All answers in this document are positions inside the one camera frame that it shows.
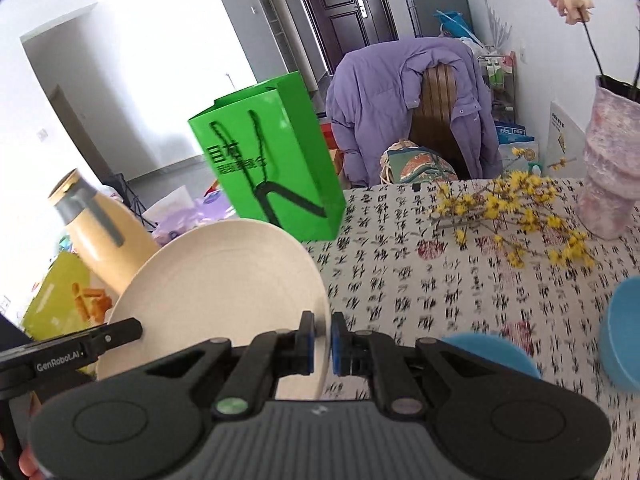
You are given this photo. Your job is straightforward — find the patterned straw bag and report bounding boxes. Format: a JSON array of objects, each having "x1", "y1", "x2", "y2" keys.
[{"x1": 380, "y1": 140, "x2": 458, "y2": 184}]

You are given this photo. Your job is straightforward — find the green paper shopping bag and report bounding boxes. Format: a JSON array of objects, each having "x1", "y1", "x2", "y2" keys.
[{"x1": 189, "y1": 72, "x2": 346, "y2": 242}]

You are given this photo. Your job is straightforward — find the yellow thermos jug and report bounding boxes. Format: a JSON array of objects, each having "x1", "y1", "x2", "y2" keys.
[{"x1": 49, "y1": 169, "x2": 160, "y2": 295}]

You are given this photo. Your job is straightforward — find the cream plate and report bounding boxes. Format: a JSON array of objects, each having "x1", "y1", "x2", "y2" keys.
[{"x1": 96, "y1": 219, "x2": 330, "y2": 400}]

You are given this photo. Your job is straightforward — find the wooden chair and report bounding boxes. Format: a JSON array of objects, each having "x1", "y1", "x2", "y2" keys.
[{"x1": 409, "y1": 64, "x2": 470, "y2": 180}]

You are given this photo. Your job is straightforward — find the left hand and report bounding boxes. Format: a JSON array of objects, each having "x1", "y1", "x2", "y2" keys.
[{"x1": 1, "y1": 436, "x2": 46, "y2": 480}]

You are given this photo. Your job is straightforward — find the yellow-green snack box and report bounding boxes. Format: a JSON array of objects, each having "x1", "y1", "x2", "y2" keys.
[{"x1": 22, "y1": 252, "x2": 118, "y2": 340}]

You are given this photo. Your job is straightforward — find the blue bowl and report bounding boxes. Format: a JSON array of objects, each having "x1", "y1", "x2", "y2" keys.
[
  {"x1": 599, "y1": 276, "x2": 640, "y2": 393},
  {"x1": 442, "y1": 333, "x2": 541, "y2": 379}
]

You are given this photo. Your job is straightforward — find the yellow flower branch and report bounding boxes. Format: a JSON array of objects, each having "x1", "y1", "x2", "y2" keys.
[{"x1": 430, "y1": 164, "x2": 596, "y2": 270}]

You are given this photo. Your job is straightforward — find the pink textured vase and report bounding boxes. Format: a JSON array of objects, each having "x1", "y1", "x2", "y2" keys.
[{"x1": 577, "y1": 76, "x2": 639, "y2": 240}]

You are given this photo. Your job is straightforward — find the dried pink roses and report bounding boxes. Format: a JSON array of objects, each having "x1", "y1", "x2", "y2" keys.
[{"x1": 548, "y1": 0, "x2": 639, "y2": 102}]

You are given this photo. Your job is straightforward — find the purple tissue pack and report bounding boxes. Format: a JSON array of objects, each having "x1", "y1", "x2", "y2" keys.
[{"x1": 152, "y1": 192, "x2": 238, "y2": 246}]

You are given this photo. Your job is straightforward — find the purple puffer jacket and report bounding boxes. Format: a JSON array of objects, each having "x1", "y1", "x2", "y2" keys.
[{"x1": 326, "y1": 37, "x2": 502, "y2": 186}]

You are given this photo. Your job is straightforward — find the white poster board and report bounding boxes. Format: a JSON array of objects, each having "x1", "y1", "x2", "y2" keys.
[{"x1": 544, "y1": 101, "x2": 586, "y2": 179}]

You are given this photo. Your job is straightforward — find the calligraphy print tablecloth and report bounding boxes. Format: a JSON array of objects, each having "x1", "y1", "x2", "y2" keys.
[{"x1": 307, "y1": 185, "x2": 639, "y2": 474}]

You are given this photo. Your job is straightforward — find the dark entrance door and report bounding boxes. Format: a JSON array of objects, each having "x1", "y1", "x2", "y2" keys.
[{"x1": 304, "y1": 0, "x2": 398, "y2": 73}]

